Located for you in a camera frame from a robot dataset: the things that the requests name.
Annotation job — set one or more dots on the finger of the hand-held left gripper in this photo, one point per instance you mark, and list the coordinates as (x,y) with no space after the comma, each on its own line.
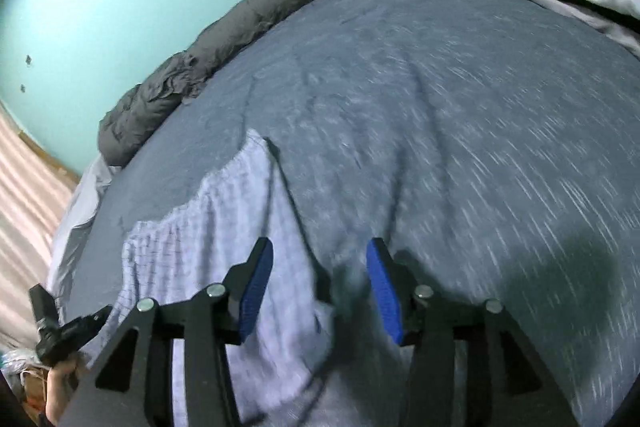
(41,307)
(90,322)

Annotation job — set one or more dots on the dark grey rolled duvet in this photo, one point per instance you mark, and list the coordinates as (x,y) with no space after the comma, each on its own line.
(240,32)

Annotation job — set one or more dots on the light grey pillow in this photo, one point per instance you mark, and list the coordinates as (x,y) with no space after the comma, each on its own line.
(80,232)

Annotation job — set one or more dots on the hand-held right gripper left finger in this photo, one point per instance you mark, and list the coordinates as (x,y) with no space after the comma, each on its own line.
(255,287)

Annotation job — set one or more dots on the person's left hand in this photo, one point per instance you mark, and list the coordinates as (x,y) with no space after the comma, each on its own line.
(65,387)

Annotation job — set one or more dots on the wooden frame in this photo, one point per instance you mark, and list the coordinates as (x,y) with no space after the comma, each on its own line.
(50,154)

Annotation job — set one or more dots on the clear plastic bag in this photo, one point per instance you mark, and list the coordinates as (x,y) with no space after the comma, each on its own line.
(22,367)

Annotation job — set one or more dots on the light blue plaid shorts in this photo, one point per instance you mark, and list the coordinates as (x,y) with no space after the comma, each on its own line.
(225,227)

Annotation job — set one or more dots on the pink curtain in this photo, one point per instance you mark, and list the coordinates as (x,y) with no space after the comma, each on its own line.
(30,217)

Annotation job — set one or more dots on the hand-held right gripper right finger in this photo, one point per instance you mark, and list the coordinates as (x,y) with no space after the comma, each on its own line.
(385,292)

